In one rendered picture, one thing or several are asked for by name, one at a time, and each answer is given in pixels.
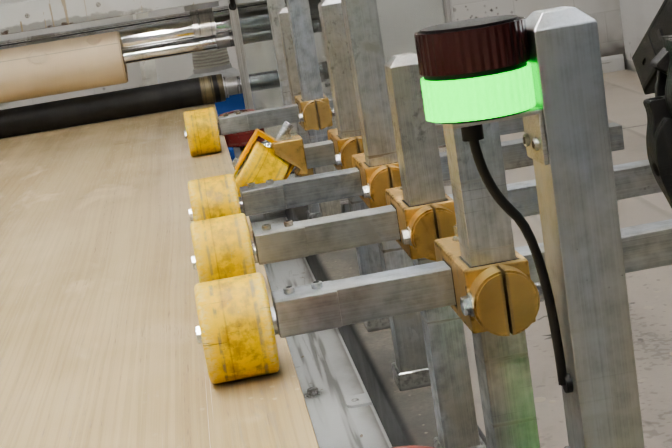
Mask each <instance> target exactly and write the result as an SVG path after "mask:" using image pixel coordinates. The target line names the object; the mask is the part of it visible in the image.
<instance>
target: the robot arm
mask: <svg viewBox="0 0 672 448"><path fill-rule="evenodd" d="M632 60H633V63H634V66H635V68H636V71H637V74H638V77H639V80H640V82H641V85H642V88H643V91H644V93H645V95H647V94H652V93H655V97H653V98H648V99H645V100H644V101H643V104H644V107H645V109H646V113H647V131H646V147H647V155H648V160H649V164H650V167H651V170H652V173H653V175H654V177H655V179H656V181H657V183H658V185H659V187H660V188H661V190H662V192H663V194H664V196H665V197H666V199H667V201H668V203H669V205H670V206H671V208H672V0H664V2H663V3H662V5H661V7H660V9H659V11H658V12H657V14H656V16H655V18H654V19H653V21H652V23H651V25H650V26H649V28H648V30H647V32H646V34H645V35H644V37H643V39H642V41H641V42H640V44H639V46H638V48H637V49H636V51H635V53H634V55H633V57H632Z"/></svg>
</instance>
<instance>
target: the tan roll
mask: <svg viewBox="0 0 672 448"><path fill-rule="evenodd" d="M119 33H120V32H117V31H114V32H108V33H102V34H95V35H89V36H83V37H77V38H70V39H64V40H58V41H52V42H46V43H39V44H33V45H27V46H21V47H14V48H8V49H2V50H0V103H7V102H13V101H19V100H25V99H31V98H37V97H43V96H49V95H55V94H61V93H67V92H73V91H79V90H86V89H92V88H98V87H104V86H110V85H116V84H122V83H126V82H128V72H127V65H126V64H128V63H135V62H141V61H147V60H153V59H159V58H165V57H171V56H178V55H184V54H190V53H196V52H202V51H208V50H214V49H220V48H227V47H233V46H235V44H234V38H233V32H226V33H220V34H213V35H207V36H201V37H195V38H189V39H182V40H176V41H170V42H164V43H158V44H152V45H145V46H139V47H133V48H127V49H122V47H121V41H120V38H119V36H120V35H119Z"/></svg>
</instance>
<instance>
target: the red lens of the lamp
mask: <svg viewBox="0 0 672 448"><path fill-rule="evenodd" d="M520 18H521V19H520ZM520 18H519V20H516V21H513V22H508V23H505V24H500V25H495V26H488V27H483V28H476V29H470V30H464V31H456V32H448V33H437V34H436V33H435V34H420V33H419V32H420V31H418V32H416V33H414V39H415V46H416V53H417V60H418V67H419V74H420V75H422V76H446V75H457V74H466V73H473V72H480V71H487V70H492V69H498V68H503V67H508V66H512V65H516V64H520V63H523V62H526V61H528V60H530V53H529V45H528V36H527V28H526V20H525V17H520Z"/></svg>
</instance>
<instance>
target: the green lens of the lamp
mask: <svg viewBox="0 0 672 448"><path fill-rule="evenodd" d="M420 81H421V88H422V95H423V103H424V110H425V117H426V120H427V121H429V122H436V123H451V122H465V121H475V120H482V119H489V118H495V117H501V116H506V115H510V114H514V113H518V112H522V111H525V110H528V109H530V108H532V107H534V106H535V105H536V101H535V93H534V85H533V77H532V69H531V63H528V62H527V65H526V66H525V67H523V68H520V69H517V70H513V71H509V72H505V73H500V74H495V75H489V76H483V77H476V78H469V79H460V80H449V81H427V80H424V77H423V78H421V79H420Z"/></svg>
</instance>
